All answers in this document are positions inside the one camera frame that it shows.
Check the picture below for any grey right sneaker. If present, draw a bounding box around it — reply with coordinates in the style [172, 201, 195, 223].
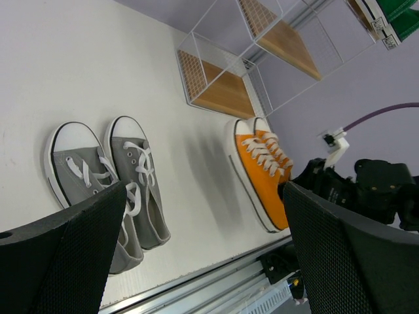
[103, 116, 171, 251]

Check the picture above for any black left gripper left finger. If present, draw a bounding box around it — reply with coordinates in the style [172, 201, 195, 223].
[1, 183, 127, 313]

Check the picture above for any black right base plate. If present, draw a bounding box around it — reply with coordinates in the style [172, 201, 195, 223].
[259, 244, 300, 285]

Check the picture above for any grey left sneaker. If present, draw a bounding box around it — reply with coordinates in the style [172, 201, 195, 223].
[44, 122, 144, 275]

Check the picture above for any white wire shoe shelf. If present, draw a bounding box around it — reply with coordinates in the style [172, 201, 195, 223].
[176, 1, 378, 118]

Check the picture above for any aluminium mounting rail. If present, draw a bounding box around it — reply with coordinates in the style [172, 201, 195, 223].
[101, 235, 291, 313]

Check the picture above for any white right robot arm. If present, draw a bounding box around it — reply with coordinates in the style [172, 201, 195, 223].
[293, 158, 418, 232]

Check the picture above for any grey sneaker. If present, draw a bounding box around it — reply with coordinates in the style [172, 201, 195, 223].
[103, 116, 171, 251]
[44, 122, 144, 275]

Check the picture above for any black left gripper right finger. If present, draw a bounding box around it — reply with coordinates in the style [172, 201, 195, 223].
[283, 183, 418, 313]

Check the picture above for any orange sneaker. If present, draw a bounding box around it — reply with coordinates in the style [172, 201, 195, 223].
[247, 117, 293, 182]
[225, 119, 288, 233]

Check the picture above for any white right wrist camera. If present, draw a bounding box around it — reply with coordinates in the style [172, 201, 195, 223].
[318, 128, 350, 169]

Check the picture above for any slotted grey cable duct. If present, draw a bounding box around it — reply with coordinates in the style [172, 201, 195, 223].
[220, 285, 292, 313]

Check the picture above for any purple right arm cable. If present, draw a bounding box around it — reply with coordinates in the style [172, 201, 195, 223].
[342, 101, 419, 131]

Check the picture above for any green sneaker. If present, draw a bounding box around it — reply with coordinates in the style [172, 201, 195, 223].
[355, 0, 415, 33]
[382, 9, 419, 50]

